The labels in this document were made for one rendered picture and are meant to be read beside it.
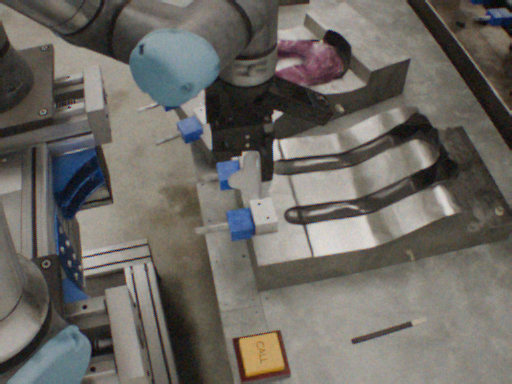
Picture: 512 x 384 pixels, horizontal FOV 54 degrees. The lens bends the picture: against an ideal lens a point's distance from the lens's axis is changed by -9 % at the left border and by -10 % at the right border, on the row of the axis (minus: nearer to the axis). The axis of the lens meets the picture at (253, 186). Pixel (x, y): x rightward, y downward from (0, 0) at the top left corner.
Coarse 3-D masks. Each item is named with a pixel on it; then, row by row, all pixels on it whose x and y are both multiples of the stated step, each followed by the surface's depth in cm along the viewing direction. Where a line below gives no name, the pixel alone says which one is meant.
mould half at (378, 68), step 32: (288, 32) 127; (320, 32) 124; (352, 32) 121; (288, 64) 115; (352, 64) 117; (384, 64) 113; (352, 96) 115; (384, 96) 121; (288, 128) 112; (224, 160) 109
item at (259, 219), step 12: (252, 204) 89; (264, 204) 89; (228, 216) 89; (240, 216) 89; (252, 216) 88; (264, 216) 87; (204, 228) 88; (216, 228) 88; (228, 228) 89; (240, 228) 87; (252, 228) 87; (264, 228) 87; (276, 228) 88
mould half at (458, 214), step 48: (288, 144) 101; (336, 144) 102; (240, 192) 94; (288, 192) 94; (336, 192) 94; (432, 192) 88; (480, 192) 97; (288, 240) 87; (336, 240) 88; (384, 240) 88; (432, 240) 91; (480, 240) 95
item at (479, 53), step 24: (432, 0) 155; (456, 0) 155; (432, 24) 154; (456, 24) 146; (456, 48) 143; (480, 48) 139; (480, 72) 133; (504, 72) 133; (504, 96) 127; (504, 120) 126
